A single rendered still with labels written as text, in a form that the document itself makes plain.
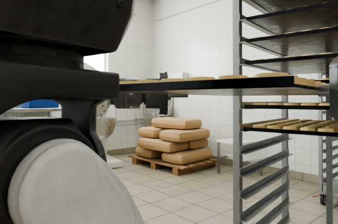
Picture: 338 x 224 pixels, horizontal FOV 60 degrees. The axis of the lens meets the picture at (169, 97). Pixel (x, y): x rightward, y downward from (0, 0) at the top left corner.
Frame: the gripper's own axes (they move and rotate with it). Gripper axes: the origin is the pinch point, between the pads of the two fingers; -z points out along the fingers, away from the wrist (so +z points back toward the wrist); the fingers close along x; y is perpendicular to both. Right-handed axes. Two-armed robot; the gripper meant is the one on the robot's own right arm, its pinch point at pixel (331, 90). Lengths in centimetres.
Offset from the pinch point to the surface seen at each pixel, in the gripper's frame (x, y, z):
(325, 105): -4, -28, -43
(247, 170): -32, -10, -68
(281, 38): 22, -18, -54
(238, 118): -9, -4, -63
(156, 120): -32, 6, -392
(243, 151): -23, -7, -65
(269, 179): -41, -28, -85
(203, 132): -49, -59, -363
